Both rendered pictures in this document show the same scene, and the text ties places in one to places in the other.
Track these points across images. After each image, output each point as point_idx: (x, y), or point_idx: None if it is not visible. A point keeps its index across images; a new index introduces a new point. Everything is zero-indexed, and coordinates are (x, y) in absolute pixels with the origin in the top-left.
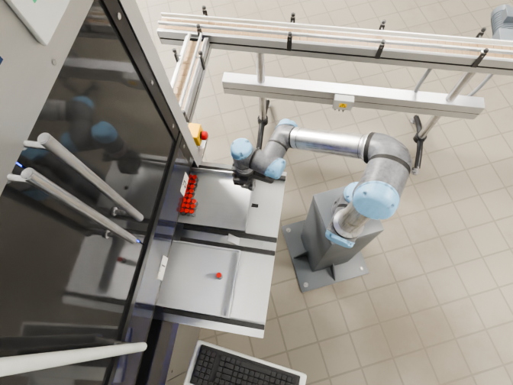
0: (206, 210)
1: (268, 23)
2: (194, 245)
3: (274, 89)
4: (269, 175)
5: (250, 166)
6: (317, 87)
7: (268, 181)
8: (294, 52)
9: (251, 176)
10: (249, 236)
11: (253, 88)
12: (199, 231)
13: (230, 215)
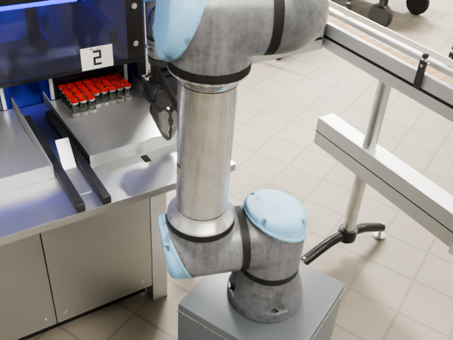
0: (92, 122)
1: (412, 44)
2: (27, 133)
3: (377, 167)
4: (154, 32)
5: (149, 16)
6: (443, 200)
7: (175, 104)
8: (423, 96)
9: (160, 76)
10: (85, 168)
11: (352, 150)
12: (53, 127)
13: (106, 143)
